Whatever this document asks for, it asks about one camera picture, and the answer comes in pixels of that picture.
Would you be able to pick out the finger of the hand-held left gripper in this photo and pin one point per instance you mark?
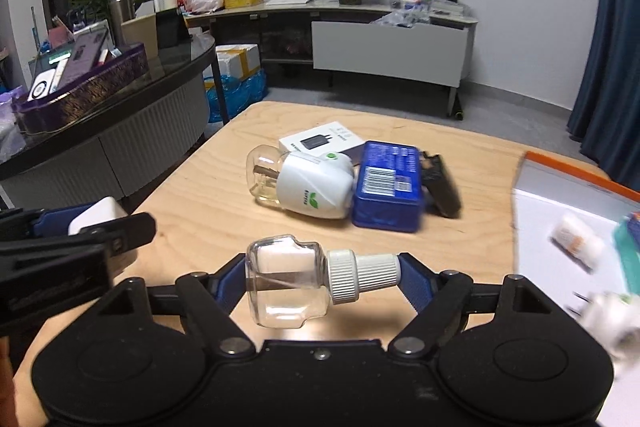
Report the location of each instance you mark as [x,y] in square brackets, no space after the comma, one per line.
[130,229]
[50,219]

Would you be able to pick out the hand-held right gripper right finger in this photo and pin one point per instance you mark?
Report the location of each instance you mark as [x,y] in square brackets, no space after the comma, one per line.
[412,279]

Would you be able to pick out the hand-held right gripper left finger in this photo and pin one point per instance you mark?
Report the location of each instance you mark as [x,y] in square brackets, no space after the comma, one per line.
[231,282]

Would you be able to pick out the clear glass bottle white cap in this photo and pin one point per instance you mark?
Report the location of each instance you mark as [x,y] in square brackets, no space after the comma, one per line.
[290,277]

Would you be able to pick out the blue tin box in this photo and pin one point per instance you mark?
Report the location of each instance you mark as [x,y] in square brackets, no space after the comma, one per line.
[385,202]

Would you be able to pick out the black rectangular case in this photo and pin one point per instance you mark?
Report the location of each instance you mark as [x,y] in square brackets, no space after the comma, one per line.
[442,187]

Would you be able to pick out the white plug-in heater clear cap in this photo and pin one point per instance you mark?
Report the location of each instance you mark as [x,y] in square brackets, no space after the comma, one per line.
[310,187]

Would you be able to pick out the orange shallow box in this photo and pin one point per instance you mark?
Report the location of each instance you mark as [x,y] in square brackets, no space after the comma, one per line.
[550,197]

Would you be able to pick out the white adapter box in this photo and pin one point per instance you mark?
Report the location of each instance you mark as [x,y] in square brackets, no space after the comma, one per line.
[325,137]

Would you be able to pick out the white pill bottle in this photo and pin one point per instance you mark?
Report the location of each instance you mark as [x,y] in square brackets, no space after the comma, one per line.
[575,239]

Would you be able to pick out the teal cardboard box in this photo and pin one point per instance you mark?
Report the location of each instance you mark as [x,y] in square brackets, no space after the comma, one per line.
[631,247]

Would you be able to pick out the dark curved counter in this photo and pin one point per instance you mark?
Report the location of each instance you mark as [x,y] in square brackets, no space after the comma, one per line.
[150,122]

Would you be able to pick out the purple patterned tray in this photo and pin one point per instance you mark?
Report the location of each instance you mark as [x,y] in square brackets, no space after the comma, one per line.
[90,92]

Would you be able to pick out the white box with circle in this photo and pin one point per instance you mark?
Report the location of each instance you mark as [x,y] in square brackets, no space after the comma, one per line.
[41,84]

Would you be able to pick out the purple phone box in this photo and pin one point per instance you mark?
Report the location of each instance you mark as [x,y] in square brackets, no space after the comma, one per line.
[85,54]

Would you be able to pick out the blue wrapped bottle pack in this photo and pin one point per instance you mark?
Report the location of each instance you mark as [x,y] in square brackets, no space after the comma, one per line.
[235,94]

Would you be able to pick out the tan box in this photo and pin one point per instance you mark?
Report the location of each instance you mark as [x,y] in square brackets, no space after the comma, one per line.
[140,37]

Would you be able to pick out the white carton yellow tape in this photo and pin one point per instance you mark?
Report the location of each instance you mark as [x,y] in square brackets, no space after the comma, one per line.
[237,59]

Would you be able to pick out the clear bag of parts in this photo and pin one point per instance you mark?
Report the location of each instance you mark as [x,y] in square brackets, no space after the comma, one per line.
[400,18]

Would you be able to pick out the cluster of small boxes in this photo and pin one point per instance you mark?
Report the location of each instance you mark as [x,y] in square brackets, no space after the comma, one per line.
[450,9]

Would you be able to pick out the grey television cabinet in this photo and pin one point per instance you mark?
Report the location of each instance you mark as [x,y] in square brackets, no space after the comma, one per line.
[300,10]

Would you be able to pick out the blue curtain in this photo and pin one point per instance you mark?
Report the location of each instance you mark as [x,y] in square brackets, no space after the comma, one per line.
[610,57]

